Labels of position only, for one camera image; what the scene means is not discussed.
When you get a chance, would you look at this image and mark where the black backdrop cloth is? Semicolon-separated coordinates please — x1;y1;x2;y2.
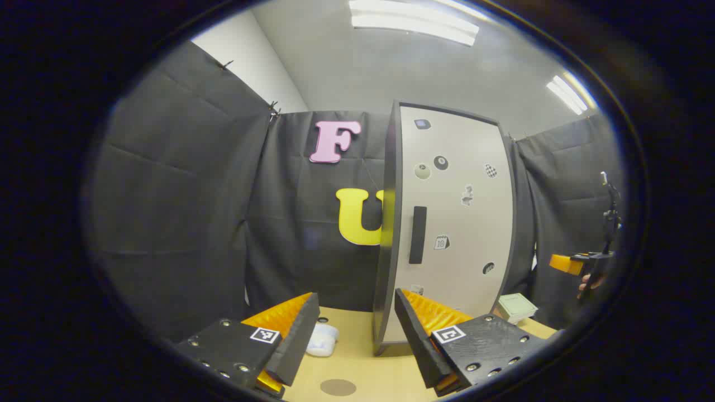
92;40;625;344

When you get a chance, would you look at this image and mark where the white plastic case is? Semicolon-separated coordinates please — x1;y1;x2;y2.
306;323;340;357

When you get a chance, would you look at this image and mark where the long ceiling light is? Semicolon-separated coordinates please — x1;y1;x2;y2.
349;0;480;47

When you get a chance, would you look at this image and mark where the brown round coaster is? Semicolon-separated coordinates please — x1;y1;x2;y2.
320;379;357;397

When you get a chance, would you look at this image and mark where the black cabinet door handle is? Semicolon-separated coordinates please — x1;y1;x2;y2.
409;206;427;265

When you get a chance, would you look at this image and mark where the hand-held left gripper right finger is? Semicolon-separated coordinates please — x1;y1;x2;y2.
394;288;551;397

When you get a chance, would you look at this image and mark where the pale green book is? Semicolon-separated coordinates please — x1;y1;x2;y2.
497;293;538;324

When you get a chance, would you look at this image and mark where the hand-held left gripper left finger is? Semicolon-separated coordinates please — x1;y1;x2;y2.
174;291;321;398

